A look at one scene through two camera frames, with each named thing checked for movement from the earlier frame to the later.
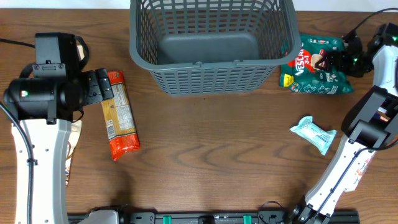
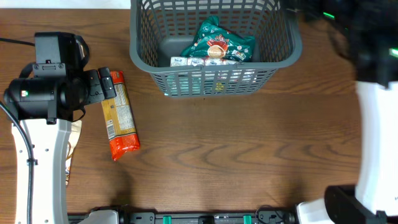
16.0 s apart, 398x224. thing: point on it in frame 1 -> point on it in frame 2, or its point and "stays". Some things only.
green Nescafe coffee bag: (303, 77) -> (213, 41)
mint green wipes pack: (314, 133) -> (183, 84)
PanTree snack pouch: (80, 51) stays
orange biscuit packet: (119, 117) stays
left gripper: (95, 91) stays
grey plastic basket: (194, 47) stays
